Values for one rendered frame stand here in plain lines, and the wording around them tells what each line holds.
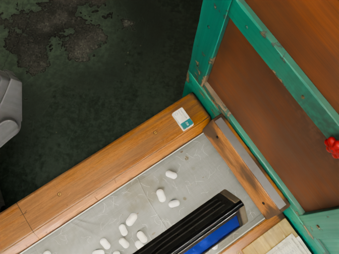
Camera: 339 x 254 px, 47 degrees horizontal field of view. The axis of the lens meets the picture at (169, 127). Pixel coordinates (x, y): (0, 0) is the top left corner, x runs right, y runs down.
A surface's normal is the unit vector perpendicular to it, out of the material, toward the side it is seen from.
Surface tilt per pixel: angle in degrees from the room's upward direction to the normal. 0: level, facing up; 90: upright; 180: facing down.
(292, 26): 90
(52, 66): 0
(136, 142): 0
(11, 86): 49
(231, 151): 67
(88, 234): 0
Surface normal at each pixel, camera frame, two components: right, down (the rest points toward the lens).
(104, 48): 0.04, -0.28
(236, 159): -0.74, 0.38
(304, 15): -0.83, 0.53
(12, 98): 0.52, 0.37
